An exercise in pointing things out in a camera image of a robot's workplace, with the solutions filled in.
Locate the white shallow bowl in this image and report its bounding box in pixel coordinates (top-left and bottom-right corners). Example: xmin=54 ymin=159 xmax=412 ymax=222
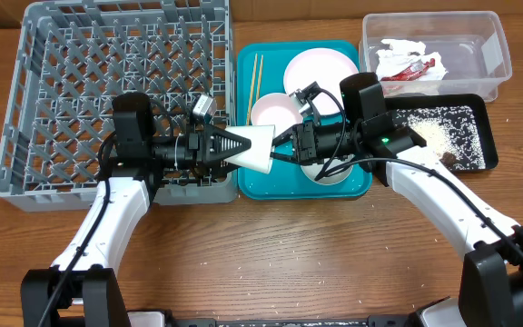
xmin=251 ymin=93 xmax=302 ymax=136

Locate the right wooden chopstick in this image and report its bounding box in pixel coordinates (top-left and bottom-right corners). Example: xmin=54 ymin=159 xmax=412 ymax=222
xmin=253 ymin=54 xmax=264 ymax=104

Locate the red snack wrapper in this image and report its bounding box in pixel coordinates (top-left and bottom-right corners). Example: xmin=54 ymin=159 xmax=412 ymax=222
xmin=381 ymin=58 xmax=436 ymax=81

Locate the black waste tray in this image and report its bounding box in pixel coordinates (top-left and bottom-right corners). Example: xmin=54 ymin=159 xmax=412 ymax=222
xmin=386 ymin=94 xmax=498 ymax=172

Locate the teal serving tray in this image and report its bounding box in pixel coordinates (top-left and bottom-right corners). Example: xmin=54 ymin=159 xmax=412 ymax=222
xmin=236 ymin=40 xmax=373 ymax=200

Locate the white paper cup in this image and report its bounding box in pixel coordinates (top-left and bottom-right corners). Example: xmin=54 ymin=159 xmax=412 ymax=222
xmin=226 ymin=125 xmax=275 ymax=173

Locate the grey bowl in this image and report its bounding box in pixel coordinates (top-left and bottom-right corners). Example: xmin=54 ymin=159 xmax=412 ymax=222
xmin=301 ymin=163 xmax=352 ymax=186

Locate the wooden chopstick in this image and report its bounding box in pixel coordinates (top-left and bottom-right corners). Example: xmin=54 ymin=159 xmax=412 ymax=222
xmin=246 ymin=53 xmax=258 ymax=125
xmin=253 ymin=54 xmax=264 ymax=104

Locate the grey dishwasher rack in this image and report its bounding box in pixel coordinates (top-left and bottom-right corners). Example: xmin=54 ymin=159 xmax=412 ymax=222
xmin=0 ymin=0 xmax=236 ymax=212

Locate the white rice pile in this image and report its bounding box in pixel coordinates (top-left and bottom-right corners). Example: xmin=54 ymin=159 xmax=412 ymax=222
xmin=393 ymin=105 xmax=487 ymax=171

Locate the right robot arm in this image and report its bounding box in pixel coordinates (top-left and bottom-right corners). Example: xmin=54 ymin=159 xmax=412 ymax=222
xmin=272 ymin=73 xmax=523 ymax=327

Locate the left wooden chopstick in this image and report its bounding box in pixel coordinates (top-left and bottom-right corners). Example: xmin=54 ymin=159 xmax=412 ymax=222
xmin=246 ymin=53 xmax=258 ymax=125

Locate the dark brown food scrap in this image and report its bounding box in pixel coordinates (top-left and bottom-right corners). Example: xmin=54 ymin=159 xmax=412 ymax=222
xmin=439 ymin=152 xmax=458 ymax=169

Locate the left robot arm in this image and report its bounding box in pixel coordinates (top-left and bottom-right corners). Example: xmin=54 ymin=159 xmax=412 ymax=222
xmin=21 ymin=92 xmax=252 ymax=326

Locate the large white plate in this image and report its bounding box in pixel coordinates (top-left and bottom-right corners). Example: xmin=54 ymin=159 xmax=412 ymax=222
xmin=283 ymin=48 xmax=359 ymax=104

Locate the clear plastic bin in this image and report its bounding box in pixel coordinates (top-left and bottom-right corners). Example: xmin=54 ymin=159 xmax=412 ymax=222
xmin=359 ymin=11 xmax=512 ymax=102

